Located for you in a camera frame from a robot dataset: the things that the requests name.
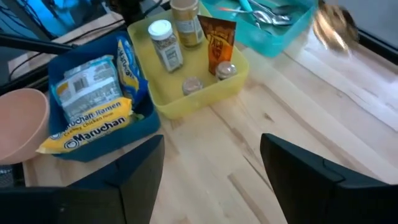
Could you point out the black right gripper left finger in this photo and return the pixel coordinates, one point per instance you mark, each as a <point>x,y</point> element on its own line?
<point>77,205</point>

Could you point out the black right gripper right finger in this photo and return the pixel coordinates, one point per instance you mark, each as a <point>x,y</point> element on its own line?
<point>335,202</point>

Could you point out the yellow Maruchan ramen packet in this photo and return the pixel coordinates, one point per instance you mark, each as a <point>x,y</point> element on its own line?
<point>90,127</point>
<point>128,68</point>

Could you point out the blue grey ramen packet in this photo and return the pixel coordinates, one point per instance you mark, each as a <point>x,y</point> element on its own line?
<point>87,88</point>

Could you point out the small glass jar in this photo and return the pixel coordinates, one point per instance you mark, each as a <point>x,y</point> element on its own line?
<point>225,70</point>
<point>192,86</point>

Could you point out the small dark metal spoon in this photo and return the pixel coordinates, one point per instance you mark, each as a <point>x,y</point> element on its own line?
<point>281,20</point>

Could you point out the brown seasoning mix packet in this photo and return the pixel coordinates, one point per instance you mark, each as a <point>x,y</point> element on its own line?
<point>219,43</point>

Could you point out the plain metal spoon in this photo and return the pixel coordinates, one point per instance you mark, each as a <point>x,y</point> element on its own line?
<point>264,17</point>

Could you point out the brown lidded jar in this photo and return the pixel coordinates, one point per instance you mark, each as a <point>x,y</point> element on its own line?
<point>186,25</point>

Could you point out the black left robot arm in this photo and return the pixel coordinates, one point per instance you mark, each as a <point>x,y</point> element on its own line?
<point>129,9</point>

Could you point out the peach plastic bowl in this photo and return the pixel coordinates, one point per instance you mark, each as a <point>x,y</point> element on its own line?
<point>21,124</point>

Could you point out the blue plastic bin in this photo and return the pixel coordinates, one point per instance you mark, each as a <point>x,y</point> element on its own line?
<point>146,121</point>

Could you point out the yellow plastic bin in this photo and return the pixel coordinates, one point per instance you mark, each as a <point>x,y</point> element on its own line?
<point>174,102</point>

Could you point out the teal green plastic bin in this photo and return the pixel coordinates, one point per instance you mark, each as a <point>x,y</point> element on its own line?
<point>267,40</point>

